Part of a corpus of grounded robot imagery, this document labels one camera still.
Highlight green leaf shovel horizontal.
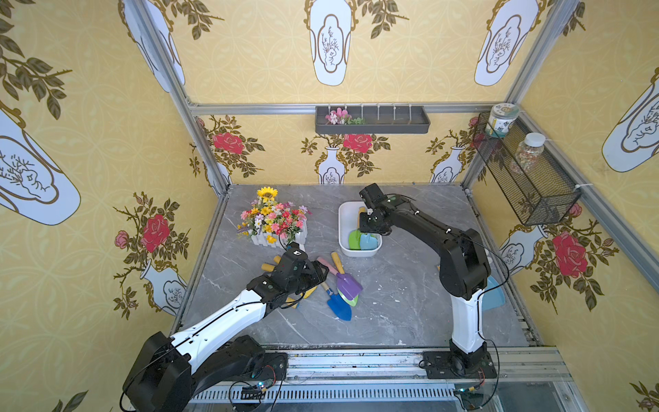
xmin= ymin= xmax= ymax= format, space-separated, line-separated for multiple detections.
xmin=348 ymin=229 xmax=362 ymax=251

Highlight blue metal shovel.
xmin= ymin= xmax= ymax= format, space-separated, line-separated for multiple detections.
xmin=320 ymin=283 xmax=352 ymax=321

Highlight purple shovel pink handle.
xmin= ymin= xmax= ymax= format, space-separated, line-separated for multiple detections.
xmin=317 ymin=257 xmax=363 ymax=306

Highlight light blue small shovel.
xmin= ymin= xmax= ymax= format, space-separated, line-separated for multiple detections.
xmin=360 ymin=233 xmax=379 ymax=251

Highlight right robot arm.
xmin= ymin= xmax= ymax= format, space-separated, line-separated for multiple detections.
xmin=359 ymin=184 xmax=498 ymax=379

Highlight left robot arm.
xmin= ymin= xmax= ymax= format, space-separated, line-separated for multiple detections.
xmin=120 ymin=243 xmax=330 ymax=411

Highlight green shovel left pile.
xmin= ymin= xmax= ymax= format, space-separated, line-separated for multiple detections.
xmin=261 ymin=255 xmax=281 ymax=274

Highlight yellow shovel left pile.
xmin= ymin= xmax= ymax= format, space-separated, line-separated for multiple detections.
xmin=287 ymin=287 xmax=317 ymax=305

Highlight white storage box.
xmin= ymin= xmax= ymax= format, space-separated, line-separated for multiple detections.
xmin=338 ymin=201 xmax=383 ymax=258

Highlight artificial flower basket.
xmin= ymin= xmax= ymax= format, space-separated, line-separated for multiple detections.
xmin=237 ymin=186 xmax=312 ymax=248

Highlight pink flowers in tray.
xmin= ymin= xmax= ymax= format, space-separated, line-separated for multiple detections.
xmin=325 ymin=107 xmax=365 ymax=125

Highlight left circuit board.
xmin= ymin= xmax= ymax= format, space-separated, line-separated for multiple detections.
xmin=240 ymin=379 xmax=274 ymax=402

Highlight circuit board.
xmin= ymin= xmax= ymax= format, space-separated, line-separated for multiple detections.
xmin=240 ymin=379 xmax=274 ymax=402
xmin=453 ymin=386 xmax=484 ymax=411

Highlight light blue dustpan scoop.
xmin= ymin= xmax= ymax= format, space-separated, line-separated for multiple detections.
xmin=482 ymin=276 xmax=506 ymax=311

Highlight patterned lid jar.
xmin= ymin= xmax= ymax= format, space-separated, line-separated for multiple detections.
xmin=485 ymin=103 xmax=520 ymax=138

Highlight clear white-lid jar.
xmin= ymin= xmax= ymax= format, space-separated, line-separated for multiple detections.
xmin=511 ymin=132 xmax=546 ymax=173

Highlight right circuit board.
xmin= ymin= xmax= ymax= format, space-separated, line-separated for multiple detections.
xmin=453 ymin=386 xmax=484 ymax=411

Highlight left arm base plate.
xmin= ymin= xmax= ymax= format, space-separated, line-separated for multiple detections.
xmin=246 ymin=352 xmax=288 ymax=382

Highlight grey wall shelf tray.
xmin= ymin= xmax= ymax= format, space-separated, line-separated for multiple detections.
xmin=315 ymin=103 xmax=431 ymax=135

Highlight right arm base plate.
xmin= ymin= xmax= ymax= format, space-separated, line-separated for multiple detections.
xmin=418 ymin=351 xmax=498 ymax=379

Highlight black wire basket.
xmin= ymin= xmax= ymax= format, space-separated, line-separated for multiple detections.
xmin=473 ymin=113 xmax=581 ymax=226

